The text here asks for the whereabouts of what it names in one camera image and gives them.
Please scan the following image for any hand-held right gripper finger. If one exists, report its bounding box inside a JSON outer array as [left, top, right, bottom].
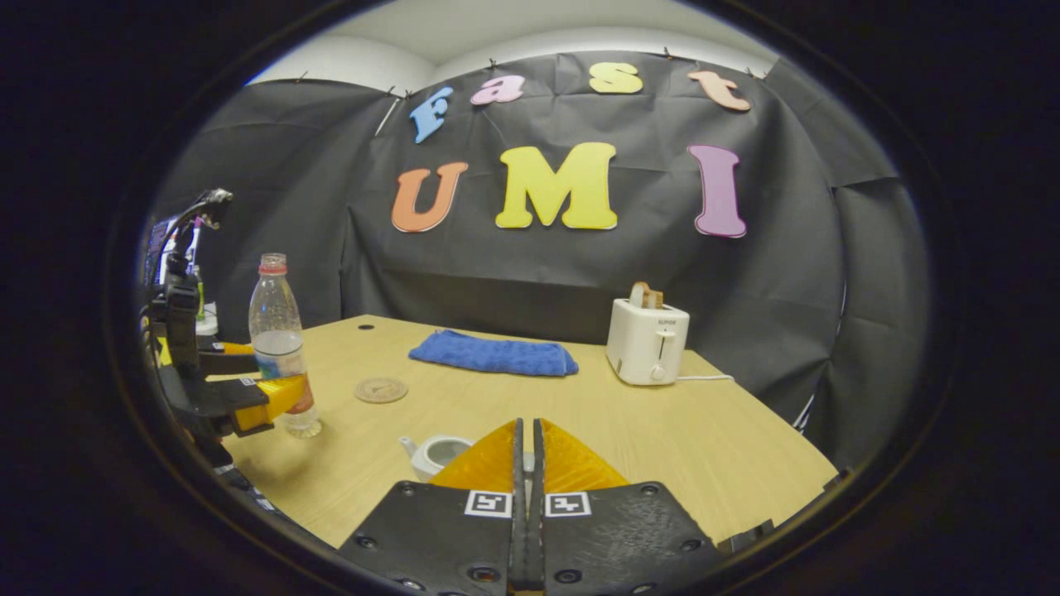
[[531, 418, 723, 594], [338, 418, 528, 594]]

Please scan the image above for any clear plastic water bottle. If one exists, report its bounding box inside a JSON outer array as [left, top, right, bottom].
[[248, 253, 323, 439]]

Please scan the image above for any white ceramic teacup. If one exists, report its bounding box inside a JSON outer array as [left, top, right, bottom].
[[399, 435, 478, 482]]

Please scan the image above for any round wooden coaster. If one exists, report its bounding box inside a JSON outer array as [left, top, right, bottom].
[[354, 377, 409, 405]]

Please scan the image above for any computer monitor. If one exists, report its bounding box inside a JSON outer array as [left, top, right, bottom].
[[145, 217, 200, 286]]

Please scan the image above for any blue towel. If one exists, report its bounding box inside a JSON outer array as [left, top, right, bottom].
[[408, 329, 580, 378]]

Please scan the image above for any white toaster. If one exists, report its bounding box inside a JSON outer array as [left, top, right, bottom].
[[606, 298, 691, 387]]

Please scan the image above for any black backdrop cloth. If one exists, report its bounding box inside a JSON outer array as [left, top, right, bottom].
[[141, 51, 932, 473]]

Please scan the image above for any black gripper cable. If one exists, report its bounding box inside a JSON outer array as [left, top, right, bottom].
[[161, 189, 234, 278]]

